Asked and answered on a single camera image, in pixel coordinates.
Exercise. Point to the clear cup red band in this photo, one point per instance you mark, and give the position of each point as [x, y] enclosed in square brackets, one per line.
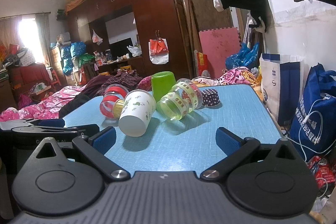
[108, 102]

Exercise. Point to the white and blue shopping bag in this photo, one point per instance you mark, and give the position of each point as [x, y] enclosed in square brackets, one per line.
[275, 87]

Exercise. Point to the white paper cup green print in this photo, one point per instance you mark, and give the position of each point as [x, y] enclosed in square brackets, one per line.
[136, 113]

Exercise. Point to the blue patterned bags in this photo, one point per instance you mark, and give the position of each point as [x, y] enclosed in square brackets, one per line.
[71, 53]

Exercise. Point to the small yellow cup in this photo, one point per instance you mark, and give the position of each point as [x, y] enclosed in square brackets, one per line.
[118, 107]

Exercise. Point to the black television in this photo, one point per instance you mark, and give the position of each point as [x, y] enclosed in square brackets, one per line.
[119, 48]

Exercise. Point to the orange cloth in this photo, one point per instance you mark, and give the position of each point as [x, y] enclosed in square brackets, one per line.
[76, 2]

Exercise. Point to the brown wooden wardrobe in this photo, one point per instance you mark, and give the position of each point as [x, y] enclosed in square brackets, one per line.
[155, 3]

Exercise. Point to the white plastic bag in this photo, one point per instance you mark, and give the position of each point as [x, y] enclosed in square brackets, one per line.
[97, 37]
[134, 50]

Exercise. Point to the grey window curtain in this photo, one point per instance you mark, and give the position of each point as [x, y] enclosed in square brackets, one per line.
[43, 29]

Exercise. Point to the pink floral blanket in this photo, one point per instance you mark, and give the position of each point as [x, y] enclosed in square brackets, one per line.
[39, 106]

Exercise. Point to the blue plastic bag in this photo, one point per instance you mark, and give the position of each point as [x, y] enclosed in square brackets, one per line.
[241, 57]

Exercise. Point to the red and white hanging bag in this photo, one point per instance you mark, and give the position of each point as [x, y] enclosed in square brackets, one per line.
[158, 49]

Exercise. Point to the red packets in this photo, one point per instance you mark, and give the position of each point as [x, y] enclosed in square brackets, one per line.
[322, 171]

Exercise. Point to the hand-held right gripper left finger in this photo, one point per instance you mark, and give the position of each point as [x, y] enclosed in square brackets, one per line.
[105, 140]

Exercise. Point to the yellow cloth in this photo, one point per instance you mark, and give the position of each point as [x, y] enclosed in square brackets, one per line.
[252, 77]

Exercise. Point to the navy polka dot cup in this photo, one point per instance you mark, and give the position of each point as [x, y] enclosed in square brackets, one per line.
[211, 97]

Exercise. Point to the clear cup yellow-green band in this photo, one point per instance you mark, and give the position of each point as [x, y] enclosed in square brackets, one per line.
[178, 104]

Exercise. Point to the red box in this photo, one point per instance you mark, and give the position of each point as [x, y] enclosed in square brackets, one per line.
[202, 64]

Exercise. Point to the floral cloth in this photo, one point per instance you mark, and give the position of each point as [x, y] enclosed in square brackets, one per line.
[231, 77]

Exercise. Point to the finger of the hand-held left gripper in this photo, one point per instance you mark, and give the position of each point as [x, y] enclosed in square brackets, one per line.
[51, 123]
[52, 130]

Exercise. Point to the pink foam mat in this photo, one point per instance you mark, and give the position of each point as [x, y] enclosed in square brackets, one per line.
[218, 48]

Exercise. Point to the red cabinet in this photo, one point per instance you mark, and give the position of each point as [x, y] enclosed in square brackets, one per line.
[29, 74]

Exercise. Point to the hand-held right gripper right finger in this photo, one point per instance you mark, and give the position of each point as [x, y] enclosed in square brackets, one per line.
[227, 142]

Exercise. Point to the blue tote bag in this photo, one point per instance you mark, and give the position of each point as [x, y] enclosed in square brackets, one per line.
[309, 119]

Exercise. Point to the green plastic cup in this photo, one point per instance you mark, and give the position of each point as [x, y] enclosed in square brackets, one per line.
[162, 85]

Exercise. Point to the dark plaid clothing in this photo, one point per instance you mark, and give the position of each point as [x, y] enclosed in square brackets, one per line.
[115, 81]

